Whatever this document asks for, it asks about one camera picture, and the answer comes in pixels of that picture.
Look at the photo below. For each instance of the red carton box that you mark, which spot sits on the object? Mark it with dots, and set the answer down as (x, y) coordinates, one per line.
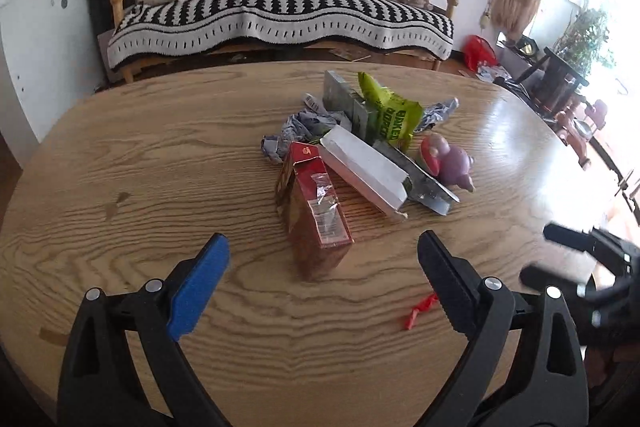
(320, 217)

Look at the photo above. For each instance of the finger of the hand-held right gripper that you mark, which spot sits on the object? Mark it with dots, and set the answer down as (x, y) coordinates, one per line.
(550, 278)
(570, 237)

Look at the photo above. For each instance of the purple pig toy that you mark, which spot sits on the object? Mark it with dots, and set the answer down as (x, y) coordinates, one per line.
(452, 162)

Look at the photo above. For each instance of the red plastic bag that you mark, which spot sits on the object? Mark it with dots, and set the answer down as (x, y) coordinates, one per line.
(479, 52)

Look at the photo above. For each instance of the silver foil wrapper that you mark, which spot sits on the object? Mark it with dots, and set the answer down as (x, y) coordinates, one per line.
(437, 112)

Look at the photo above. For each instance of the white long carton box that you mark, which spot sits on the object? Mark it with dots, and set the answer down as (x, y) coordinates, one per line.
(362, 169)

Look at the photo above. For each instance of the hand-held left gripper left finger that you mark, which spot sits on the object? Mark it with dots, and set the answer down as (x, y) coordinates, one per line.
(197, 287)

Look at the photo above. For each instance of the grey paper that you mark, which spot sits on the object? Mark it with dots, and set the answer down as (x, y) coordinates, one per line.
(295, 132)

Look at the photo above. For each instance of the pink toy tricycle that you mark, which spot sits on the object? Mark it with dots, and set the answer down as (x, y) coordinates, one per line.
(582, 127)

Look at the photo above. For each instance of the small red plastic scrap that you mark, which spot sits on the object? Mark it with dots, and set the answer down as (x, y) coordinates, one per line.
(417, 311)

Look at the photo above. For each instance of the black wooden chair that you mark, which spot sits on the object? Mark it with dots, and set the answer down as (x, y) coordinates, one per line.
(555, 79)

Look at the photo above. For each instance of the small white tube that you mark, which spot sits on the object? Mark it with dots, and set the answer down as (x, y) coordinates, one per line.
(312, 101)

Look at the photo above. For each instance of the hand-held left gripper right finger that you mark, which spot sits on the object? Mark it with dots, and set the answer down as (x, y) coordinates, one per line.
(447, 282)

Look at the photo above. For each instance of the green potted plant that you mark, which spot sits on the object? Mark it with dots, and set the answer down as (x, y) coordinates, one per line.
(587, 39)

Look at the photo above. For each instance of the green snack bag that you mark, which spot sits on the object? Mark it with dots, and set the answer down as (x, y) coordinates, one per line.
(390, 114)

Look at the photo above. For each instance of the white cabinet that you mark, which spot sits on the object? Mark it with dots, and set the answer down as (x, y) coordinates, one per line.
(35, 57)

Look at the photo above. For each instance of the black speaker box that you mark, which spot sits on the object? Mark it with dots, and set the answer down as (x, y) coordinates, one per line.
(107, 2)

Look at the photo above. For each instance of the grey long carton box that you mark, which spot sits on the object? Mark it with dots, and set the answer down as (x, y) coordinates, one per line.
(425, 187)

